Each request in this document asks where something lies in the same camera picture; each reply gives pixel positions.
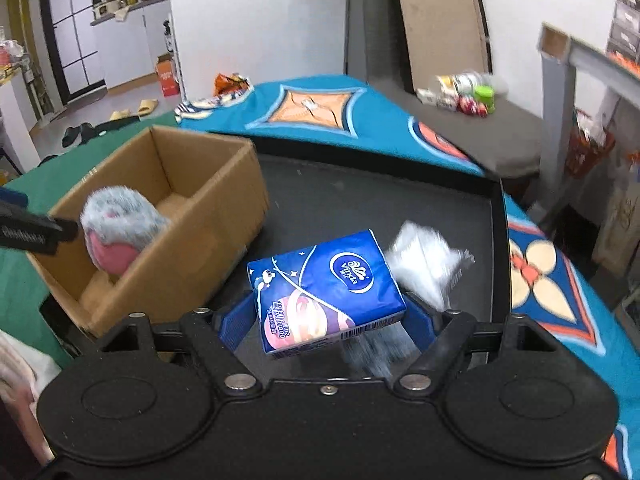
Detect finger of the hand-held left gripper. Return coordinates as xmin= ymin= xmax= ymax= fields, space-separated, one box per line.
xmin=47 ymin=216 xmax=80 ymax=255
xmin=0 ymin=187 xmax=31 ymax=208

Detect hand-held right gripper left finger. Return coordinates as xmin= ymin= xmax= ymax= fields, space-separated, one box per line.
xmin=95 ymin=290 xmax=266 ymax=401

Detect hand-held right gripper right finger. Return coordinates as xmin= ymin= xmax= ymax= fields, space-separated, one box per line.
xmin=392 ymin=292 xmax=556 ymax=401

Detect grey fluffy plush toy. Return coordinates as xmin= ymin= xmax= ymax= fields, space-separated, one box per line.
xmin=80 ymin=185 xmax=173 ymax=277

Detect clear plastic bag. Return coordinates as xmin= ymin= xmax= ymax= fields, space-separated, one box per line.
xmin=387 ymin=220 xmax=475 ymax=311

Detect blue tissue pack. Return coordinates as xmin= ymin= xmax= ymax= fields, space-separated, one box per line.
xmin=246 ymin=229 xmax=407 ymax=360

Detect brown cardboard box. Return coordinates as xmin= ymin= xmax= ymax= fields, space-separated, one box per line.
xmin=25 ymin=125 xmax=271 ymax=338

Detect black shallow tray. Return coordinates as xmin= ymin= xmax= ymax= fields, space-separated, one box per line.
xmin=40 ymin=135 xmax=512 ymax=378

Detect black bag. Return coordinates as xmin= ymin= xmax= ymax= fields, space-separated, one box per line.
xmin=90 ymin=116 xmax=141 ymax=137

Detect black framed glass door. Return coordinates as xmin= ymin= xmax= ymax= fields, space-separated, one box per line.
xmin=37 ymin=0 xmax=108 ymax=106

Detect orange cardboard box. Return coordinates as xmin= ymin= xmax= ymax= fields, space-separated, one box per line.
xmin=155 ymin=55 xmax=182 ymax=98

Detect white kitchen cabinet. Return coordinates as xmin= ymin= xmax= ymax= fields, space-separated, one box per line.
xmin=90 ymin=0 xmax=176 ymax=93

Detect white narrow rack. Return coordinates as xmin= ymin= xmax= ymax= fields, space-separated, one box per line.
xmin=162 ymin=20 xmax=188 ymax=101

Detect grey folded cushion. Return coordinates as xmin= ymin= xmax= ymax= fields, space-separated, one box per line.
xmin=345 ymin=0 xmax=546 ymax=181

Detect orange bag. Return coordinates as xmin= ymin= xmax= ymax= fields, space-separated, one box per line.
xmin=214 ymin=72 xmax=251 ymax=96

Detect red toys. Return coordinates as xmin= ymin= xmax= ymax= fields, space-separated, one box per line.
xmin=457 ymin=96 xmax=488 ymax=117

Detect red basket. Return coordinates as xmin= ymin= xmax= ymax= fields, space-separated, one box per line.
xmin=570 ymin=110 xmax=616 ymax=181

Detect grey desk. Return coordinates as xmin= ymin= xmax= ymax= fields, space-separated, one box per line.
xmin=537 ymin=22 xmax=640 ymax=241

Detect leaning brown board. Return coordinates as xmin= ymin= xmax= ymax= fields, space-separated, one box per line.
xmin=390 ymin=0 xmax=493 ymax=93

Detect grey drawer organizer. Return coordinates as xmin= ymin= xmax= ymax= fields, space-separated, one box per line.
xmin=605 ymin=0 xmax=640 ymax=61

